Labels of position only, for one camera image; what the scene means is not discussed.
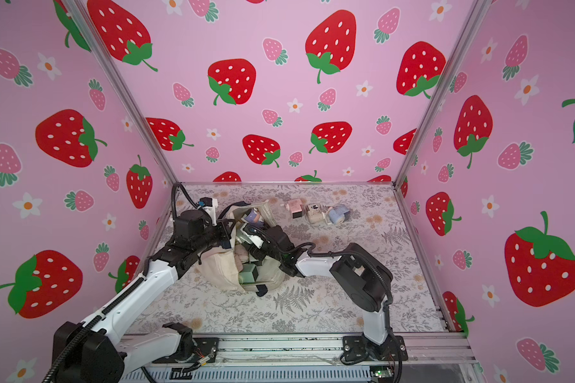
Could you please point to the mint green pencil sharpener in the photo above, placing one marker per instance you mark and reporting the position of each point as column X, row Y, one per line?
column 249, row 274

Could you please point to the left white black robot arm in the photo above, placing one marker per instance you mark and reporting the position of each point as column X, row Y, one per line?
column 94, row 349

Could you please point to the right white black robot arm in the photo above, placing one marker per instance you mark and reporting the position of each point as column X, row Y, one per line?
column 365, row 280

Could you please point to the light blue pencil sharpener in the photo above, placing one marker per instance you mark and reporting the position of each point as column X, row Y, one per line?
column 338, row 214

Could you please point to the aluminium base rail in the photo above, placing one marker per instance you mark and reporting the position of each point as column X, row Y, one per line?
column 288, row 358

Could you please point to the purple pencil sharpener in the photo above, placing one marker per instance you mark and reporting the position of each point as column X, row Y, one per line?
column 254, row 218

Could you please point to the pink pencil sharpener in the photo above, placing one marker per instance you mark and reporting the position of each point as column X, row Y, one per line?
column 295, row 208

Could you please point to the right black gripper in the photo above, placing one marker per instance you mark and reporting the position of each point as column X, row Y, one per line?
column 267, row 238

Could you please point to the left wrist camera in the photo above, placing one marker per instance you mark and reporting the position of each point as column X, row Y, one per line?
column 194, row 213

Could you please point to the cream canvas tote bag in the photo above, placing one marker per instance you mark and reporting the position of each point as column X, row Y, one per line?
column 221, row 267

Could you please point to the cream white pencil sharpener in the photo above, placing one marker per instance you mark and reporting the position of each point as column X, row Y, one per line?
column 315, row 213

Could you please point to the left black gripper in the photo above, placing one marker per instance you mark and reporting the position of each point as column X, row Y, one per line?
column 224, row 232

